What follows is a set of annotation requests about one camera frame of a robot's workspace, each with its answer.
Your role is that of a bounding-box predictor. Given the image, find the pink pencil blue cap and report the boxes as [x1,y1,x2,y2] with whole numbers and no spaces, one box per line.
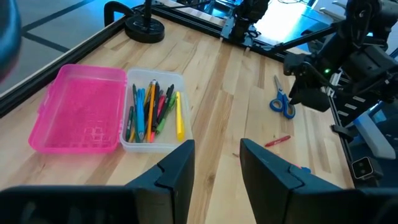
[292,164,312,174]

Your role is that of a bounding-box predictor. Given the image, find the yellow highlighter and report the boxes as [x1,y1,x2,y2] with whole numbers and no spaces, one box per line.
[175,90,187,142]

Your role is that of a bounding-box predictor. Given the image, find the blue pen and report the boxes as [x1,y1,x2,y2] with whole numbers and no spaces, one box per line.
[136,88,147,141]

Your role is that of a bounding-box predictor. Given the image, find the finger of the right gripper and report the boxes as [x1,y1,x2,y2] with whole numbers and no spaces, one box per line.
[289,86,331,113]
[283,53,315,77]

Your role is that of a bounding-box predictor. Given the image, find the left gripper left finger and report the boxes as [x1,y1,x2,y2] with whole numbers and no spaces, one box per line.
[0,139,196,224]

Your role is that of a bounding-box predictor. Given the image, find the black pen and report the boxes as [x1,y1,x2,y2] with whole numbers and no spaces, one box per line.
[157,83,175,125]

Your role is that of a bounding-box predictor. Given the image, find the clear box with pink lid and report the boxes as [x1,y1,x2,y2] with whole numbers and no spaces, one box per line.
[28,63,193,155]

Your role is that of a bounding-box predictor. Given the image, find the thin dark pen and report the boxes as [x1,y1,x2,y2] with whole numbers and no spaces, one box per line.
[131,83,139,125]

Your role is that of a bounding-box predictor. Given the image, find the blue handled scissors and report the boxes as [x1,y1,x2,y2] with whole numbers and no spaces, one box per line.
[269,74,297,120]

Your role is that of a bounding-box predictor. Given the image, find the red pen white print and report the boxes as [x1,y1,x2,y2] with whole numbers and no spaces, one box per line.
[264,134,292,148]

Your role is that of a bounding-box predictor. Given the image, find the black desk lamp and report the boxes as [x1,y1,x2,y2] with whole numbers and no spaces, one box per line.
[103,0,166,44]

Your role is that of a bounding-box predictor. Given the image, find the black marker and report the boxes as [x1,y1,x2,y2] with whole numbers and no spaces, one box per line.
[152,81,162,131]

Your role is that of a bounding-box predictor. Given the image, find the green marker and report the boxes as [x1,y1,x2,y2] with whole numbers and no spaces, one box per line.
[124,105,135,142]

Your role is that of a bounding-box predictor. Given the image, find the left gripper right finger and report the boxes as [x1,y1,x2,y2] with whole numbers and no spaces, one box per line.
[239,138,398,224]

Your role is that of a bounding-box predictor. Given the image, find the small black camera box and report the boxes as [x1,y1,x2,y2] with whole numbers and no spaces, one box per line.
[351,156,384,180]

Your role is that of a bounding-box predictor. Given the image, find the yellow pencil pink eraser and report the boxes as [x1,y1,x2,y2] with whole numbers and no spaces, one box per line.
[145,79,157,143]

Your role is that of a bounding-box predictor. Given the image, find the bright green translucent pen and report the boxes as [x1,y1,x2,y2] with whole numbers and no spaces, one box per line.
[154,91,178,136]

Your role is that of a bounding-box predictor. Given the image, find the black aluminium table frame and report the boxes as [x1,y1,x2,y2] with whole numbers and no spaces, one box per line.
[0,0,357,187]

